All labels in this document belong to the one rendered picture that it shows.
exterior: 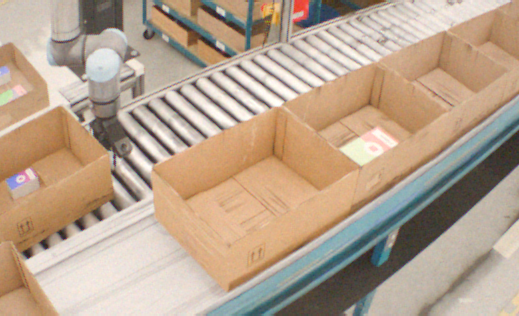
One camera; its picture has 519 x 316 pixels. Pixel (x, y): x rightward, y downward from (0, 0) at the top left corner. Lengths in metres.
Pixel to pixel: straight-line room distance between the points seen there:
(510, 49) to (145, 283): 1.71
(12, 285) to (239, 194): 0.66
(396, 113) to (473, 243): 1.15
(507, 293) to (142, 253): 1.76
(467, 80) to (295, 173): 0.79
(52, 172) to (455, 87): 1.36
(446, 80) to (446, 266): 0.92
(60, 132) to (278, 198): 0.73
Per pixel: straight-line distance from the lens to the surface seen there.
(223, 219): 1.62
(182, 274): 1.52
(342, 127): 1.93
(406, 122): 1.96
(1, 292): 1.52
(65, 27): 1.75
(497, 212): 3.16
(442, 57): 2.28
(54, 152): 2.04
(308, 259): 1.53
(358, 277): 1.89
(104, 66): 1.65
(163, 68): 3.68
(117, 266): 1.54
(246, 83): 2.30
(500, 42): 2.60
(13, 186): 1.90
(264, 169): 1.75
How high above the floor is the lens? 2.08
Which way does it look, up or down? 42 degrees down
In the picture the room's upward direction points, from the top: 5 degrees clockwise
